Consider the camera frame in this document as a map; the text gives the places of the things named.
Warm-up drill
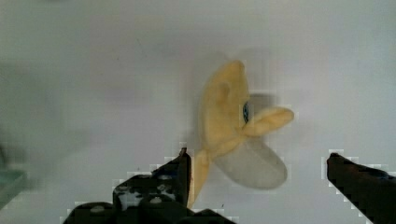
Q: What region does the yellow plush peeled banana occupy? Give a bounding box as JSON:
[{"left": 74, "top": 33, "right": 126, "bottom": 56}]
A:
[{"left": 187, "top": 61, "right": 294, "bottom": 207}]

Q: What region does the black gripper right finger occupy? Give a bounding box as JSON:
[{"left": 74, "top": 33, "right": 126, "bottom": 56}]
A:
[{"left": 326, "top": 153, "right": 396, "bottom": 224}]

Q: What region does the green colander basket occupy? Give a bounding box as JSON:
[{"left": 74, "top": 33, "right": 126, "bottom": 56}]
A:
[{"left": 0, "top": 169, "right": 26, "bottom": 208}]

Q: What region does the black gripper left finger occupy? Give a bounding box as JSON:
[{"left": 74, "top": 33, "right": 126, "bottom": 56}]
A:
[{"left": 63, "top": 147, "right": 236, "bottom": 224}]

